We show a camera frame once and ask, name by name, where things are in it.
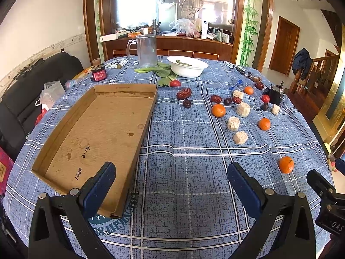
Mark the beige cake piece lowest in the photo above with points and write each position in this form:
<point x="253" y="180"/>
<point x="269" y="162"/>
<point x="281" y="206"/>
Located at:
<point x="240" y="137"/>

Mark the red cherry tomato left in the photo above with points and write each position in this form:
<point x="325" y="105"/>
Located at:
<point x="175" y="83"/>

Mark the blue plaid tablecloth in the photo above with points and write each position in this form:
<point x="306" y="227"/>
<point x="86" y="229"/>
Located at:
<point x="184" y="204"/>

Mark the black cylindrical device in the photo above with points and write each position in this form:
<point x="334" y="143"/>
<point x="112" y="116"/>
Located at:
<point x="276" y="93"/>

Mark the dark purple date centre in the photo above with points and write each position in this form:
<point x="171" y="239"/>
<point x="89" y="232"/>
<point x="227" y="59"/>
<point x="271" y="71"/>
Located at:
<point x="227" y="101"/>

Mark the dark plum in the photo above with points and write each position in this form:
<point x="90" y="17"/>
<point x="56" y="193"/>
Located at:
<point x="264" y="106"/>

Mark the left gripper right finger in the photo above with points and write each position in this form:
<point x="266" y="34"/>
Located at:
<point x="296" y="234"/>

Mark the clear plastic bag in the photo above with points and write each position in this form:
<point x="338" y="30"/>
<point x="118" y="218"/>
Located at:
<point x="51" y="92"/>

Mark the wooden stair railing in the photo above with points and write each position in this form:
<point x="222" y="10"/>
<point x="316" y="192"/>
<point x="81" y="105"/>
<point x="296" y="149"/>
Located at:
<point x="315" y="88"/>

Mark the white tube bottle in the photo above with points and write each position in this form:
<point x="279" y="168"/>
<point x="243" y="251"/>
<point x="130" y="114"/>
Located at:
<point x="204" y="30"/>

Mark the large red date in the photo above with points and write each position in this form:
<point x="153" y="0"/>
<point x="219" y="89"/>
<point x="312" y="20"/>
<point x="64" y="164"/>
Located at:
<point x="184" y="94"/>

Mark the dark jacket on railing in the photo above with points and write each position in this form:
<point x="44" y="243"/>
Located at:
<point x="302" y="62"/>

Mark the keys bunch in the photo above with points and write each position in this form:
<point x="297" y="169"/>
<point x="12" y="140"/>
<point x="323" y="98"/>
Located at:
<point x="243" y="71"/>

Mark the red cherry tomato right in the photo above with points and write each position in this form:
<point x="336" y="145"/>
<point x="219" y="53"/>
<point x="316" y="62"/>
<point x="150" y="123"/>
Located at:
<point x="265" y="99"/>

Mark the orange tangerine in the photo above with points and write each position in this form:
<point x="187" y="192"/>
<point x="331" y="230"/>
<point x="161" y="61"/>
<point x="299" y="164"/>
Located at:
<point x="264" y="124"/>
<point x="248" y="90"/>
<point x="286" y="165"/>
<point x="218" y="110"/>

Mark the plastic bag on counter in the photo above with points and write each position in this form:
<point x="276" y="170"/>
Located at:
<point x="185" y="27"/>

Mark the wooden counter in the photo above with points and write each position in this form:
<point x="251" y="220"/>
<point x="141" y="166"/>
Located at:
<point x="176" y="45"/>

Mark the red date right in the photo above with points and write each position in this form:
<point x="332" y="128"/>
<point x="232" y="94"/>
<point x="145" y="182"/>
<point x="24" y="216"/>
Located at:
<point x="236" y="100"/>

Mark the pink gift bag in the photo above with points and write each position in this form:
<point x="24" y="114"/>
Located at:
<point x="6" y="165"/>

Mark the red date centre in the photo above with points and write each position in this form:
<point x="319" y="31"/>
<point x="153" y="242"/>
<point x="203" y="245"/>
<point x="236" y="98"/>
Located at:
<point x="216" y="99"/>

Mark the shallow cardboard tray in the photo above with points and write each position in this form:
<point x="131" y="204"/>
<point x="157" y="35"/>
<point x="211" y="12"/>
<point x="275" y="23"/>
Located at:
<point x="107" y="124"/>

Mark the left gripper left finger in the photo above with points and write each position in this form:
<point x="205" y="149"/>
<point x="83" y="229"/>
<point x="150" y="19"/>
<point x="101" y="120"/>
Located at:
<point x="48" y="237"/>

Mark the dark date small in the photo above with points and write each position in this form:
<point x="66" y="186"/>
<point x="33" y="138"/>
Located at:
<point x="186" y="103"/>

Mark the beige cake piece round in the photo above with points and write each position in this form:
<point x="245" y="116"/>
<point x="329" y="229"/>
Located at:
<point x="243" y="109"/>

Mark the clear plastic pitcher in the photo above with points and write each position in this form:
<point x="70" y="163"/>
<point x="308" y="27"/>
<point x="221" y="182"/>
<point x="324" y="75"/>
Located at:
<point x="146" y="51"/>

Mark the blue marker pen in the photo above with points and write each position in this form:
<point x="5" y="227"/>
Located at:
<point x="235" y="85"/>

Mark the green leafy vegetable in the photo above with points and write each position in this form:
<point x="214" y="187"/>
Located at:
<point x="162" y="70"/>

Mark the black sofa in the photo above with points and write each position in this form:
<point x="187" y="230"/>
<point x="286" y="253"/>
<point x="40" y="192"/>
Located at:
<point x="18" y="109"/>

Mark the brown wooden door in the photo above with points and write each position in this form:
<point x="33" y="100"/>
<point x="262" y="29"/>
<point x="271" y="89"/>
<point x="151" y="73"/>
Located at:
<point x="286" y="41"/>

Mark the small dark jar pink label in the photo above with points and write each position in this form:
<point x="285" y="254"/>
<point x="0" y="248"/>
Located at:
<point x="98" y="73"/>

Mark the white bowl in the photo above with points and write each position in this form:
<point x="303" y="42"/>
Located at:
<point x="186" y="67"/>

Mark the red cherry tomato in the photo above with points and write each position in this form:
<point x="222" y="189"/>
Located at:
<point x="175" y="83"/>
<point x="265" y="99"/>

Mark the dark red fruit far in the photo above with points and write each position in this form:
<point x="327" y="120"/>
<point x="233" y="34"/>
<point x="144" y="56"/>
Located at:
<point x="259" y="85"/>

